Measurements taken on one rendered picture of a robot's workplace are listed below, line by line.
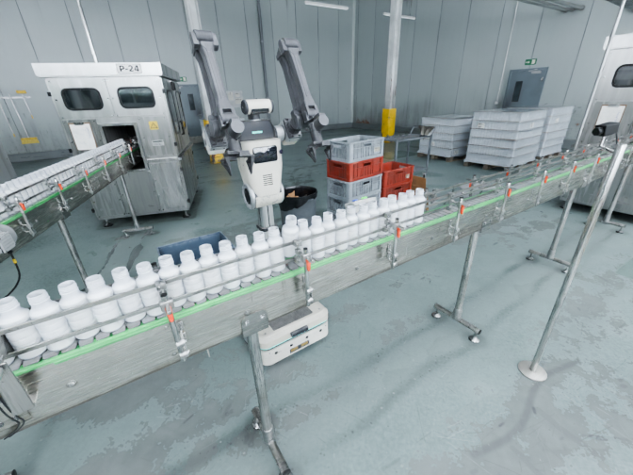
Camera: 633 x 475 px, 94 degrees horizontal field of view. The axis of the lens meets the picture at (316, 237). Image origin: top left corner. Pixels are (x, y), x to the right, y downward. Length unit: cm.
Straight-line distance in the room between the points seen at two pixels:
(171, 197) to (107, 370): 381
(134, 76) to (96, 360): 391
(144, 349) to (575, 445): 199
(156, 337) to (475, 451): 155
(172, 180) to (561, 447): 456
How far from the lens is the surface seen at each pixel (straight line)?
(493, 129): 754
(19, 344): 106
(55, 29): 1305
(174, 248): 163
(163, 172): 467
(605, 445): 226
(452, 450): 190
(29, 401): 106
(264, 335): 196
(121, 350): 106
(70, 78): 481
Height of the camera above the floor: 158
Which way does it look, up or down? 26 degrees down
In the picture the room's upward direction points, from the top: 2 degrees counter-clockwise
